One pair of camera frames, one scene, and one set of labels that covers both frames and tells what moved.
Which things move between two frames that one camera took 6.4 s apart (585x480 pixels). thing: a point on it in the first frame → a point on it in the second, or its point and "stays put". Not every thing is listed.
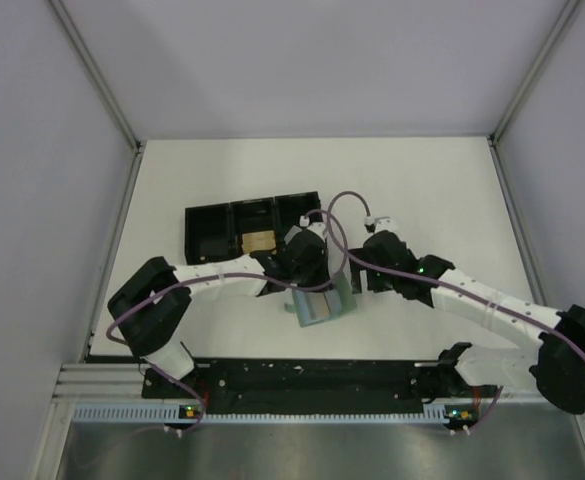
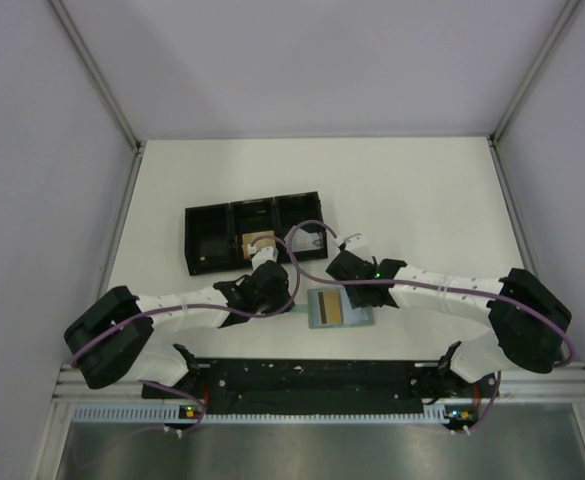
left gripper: (323, 276) → (283, 302)
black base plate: (237, 386) stays put
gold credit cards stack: (257, 241) stays put
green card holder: (319, 306) → (352, 316)
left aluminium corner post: (97, 73) stays put
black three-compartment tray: (216, 231) stays put
